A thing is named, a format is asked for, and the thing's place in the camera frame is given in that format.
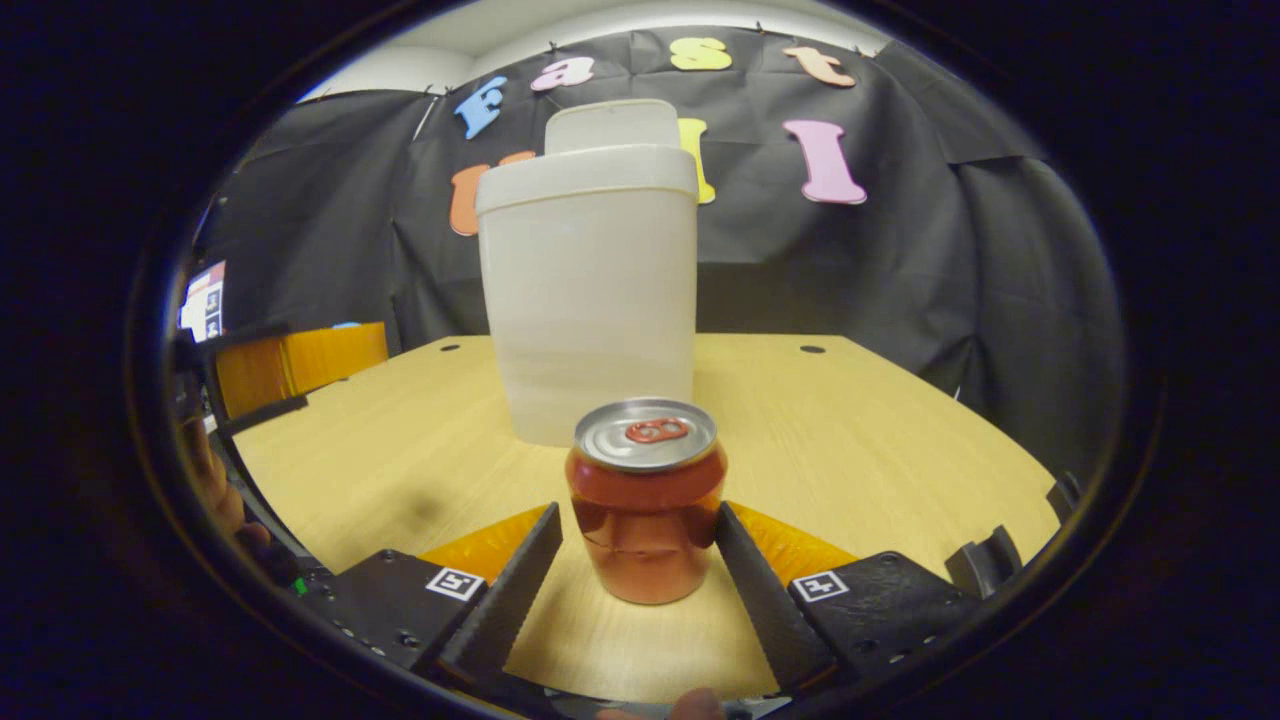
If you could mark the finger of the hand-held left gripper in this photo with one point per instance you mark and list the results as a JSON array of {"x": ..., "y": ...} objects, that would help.
[{"x": 300, "y": 365}]

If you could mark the white desktop garbage bin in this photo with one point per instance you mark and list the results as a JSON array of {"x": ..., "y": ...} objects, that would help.
[{"x": 590, "y": 300}]

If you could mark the red pop can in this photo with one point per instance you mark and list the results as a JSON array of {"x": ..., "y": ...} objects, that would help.
[{"x": 645, "y": 520}]

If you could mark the wooden desktop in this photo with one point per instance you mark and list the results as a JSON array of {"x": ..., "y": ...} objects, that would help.
[{"x": 400, "y": 450}]

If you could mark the black bracket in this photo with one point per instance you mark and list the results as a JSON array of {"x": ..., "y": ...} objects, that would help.
[
  {"x": 985, "y": 565},
  {"x": 1064, "y": 497}
]

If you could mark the computer monitor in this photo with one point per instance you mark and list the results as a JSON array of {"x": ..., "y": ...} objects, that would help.
[{"x": 203, "y": 300}]

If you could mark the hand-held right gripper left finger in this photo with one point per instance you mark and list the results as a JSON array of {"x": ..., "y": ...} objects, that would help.
[{"x": 500, "y": 600}]

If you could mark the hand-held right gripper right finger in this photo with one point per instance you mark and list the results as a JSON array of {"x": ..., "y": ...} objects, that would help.
[{"x": 765, "y": 600}]

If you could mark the black backdrop cloth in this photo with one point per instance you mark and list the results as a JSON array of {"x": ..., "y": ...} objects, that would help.
[{"x": 950, "y": 300}]

